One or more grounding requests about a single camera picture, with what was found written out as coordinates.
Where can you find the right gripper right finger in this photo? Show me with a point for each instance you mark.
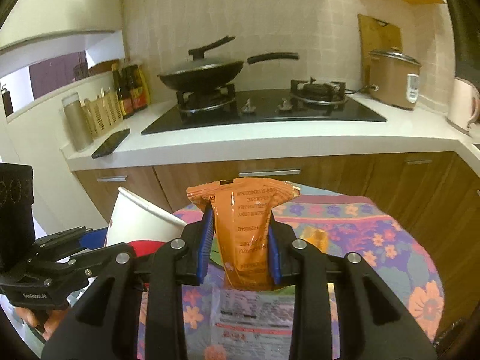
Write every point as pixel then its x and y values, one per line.
pixel 294 261

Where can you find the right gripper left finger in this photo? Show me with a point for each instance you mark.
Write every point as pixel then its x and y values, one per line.
pixel 182 261

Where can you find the orange snack packet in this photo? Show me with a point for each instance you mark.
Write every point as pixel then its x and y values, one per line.
pixel 242 209

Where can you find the floral table cloth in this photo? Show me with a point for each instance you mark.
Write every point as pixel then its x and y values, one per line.
pixel 353 224

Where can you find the white paper cup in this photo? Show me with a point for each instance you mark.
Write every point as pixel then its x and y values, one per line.
pixel 135 219

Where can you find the clear printed plastic wrapper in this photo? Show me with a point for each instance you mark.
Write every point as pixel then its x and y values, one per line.
pixel 251 325

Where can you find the black smartphone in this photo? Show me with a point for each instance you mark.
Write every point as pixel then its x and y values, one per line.
pixel 111 143

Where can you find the steel thermos bottle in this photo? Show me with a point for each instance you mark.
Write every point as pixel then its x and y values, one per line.
pixel 77 122

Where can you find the wooden base cabinets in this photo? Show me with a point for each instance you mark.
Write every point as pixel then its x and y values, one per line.
pixel 434 196

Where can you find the black gas stove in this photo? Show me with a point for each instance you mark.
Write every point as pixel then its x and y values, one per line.
pixel 303 100

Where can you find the black wok with lid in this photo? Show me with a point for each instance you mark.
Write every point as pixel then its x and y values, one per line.
pixel 201 74

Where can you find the dark sauce bottle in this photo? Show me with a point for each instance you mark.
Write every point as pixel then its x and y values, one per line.
pixel 124 97

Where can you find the brown rice cooker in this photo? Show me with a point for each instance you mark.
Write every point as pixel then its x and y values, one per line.
pixel 394 78

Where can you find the white electric kettle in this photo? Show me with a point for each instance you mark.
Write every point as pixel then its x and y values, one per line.
pixel 464 105

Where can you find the wooden cutting board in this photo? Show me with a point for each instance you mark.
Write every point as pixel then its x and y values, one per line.
pixel 376 34

